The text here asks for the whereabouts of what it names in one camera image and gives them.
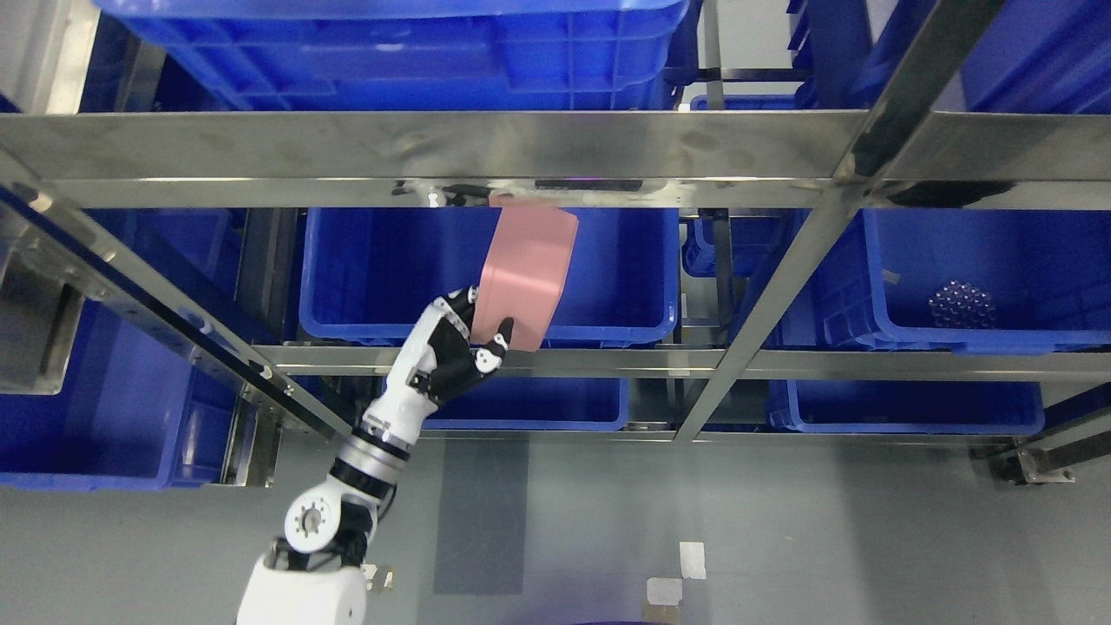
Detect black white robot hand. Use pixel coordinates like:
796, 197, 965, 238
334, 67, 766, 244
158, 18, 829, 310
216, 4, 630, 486
368, 286, 516, 424

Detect pink storage box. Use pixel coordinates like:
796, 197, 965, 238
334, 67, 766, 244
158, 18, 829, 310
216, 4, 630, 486
471, 194, 579, 352

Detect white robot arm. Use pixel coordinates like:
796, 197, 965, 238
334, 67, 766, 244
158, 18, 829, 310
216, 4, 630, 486
234, 391, 437, 624

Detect blue middle shelf bin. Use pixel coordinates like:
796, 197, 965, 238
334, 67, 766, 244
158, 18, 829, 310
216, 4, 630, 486
299, 206, 680, 347

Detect blue shelf bin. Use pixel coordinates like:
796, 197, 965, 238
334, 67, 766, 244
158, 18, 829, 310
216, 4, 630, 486
765, 208, 1110, 355
299, 206, 680, 347

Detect blue right shelf bin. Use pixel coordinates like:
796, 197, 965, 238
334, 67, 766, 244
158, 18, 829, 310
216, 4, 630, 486
765, 208, 1110, 355

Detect blue lower middle bin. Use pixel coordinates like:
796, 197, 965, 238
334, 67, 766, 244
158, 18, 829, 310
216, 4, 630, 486
422, 379, 628, 431

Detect blue left floor bin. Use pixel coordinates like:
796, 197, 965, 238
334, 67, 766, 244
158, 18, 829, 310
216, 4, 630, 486
0, 208, 244, 492

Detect large blue top bin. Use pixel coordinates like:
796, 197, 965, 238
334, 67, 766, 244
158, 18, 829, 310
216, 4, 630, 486
98, 1, 700, 111

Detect blue lower right bin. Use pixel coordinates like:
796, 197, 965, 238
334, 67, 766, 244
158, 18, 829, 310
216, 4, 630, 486
765, 380, 1045, 436

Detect blue top right bin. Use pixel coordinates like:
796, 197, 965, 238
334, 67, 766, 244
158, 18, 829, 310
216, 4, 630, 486
785, 1, 1110, 115

